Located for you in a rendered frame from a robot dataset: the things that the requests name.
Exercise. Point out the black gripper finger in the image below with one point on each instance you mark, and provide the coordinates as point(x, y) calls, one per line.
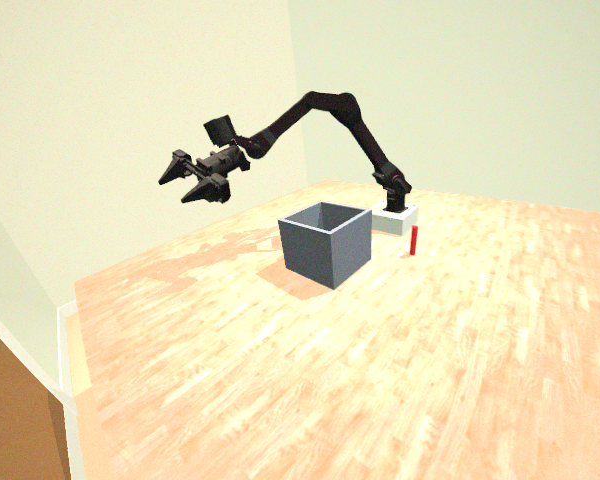
point(205, 189)
point(173, 171)

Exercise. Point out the red peg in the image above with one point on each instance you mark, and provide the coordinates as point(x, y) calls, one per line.
point(413, 240)

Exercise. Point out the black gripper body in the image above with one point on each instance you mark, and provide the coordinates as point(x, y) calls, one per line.
point(216, 167)

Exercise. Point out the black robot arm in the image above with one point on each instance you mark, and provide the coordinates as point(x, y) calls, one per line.
point(345, 108)

